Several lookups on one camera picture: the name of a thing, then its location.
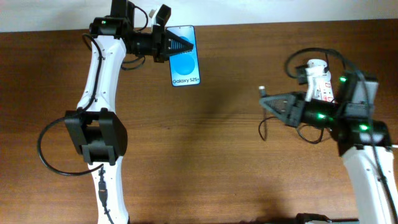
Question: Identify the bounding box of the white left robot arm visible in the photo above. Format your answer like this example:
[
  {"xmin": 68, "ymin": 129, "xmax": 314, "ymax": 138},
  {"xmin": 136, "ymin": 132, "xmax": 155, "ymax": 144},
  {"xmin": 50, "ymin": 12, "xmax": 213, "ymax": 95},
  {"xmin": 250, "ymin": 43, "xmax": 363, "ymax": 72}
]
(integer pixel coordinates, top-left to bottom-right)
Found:
[{"xmin": 65, "ymin": 1, "xmax": 193, "ymax": 223}]

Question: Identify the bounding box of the blue screen smartphone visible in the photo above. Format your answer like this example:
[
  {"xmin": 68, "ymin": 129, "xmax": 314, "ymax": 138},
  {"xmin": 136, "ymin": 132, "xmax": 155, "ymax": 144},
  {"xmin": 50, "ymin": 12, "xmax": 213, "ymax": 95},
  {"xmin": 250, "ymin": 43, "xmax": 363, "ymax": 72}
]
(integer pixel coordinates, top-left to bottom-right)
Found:
[{"xmin": 167, "ymin": 26, "xmax": 200, "ymax": 87}]

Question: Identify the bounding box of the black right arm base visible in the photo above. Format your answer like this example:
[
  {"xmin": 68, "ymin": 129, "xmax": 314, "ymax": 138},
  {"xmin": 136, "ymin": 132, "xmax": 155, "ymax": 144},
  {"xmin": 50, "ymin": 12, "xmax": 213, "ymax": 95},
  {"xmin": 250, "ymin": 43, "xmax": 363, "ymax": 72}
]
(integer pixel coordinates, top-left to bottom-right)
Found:
[{"xmin": 294, "ymin": 213, "xmax": 360, "ymax": 224}]

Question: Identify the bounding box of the white power strip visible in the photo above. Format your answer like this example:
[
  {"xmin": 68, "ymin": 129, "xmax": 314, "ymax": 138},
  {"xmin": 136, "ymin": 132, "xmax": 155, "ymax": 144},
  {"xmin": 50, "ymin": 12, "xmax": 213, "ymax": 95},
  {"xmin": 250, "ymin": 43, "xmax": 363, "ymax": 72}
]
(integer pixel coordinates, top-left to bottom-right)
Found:
[{"xmin": 305, "ymin": 59, "xmax": 334, "ymax": 102}]

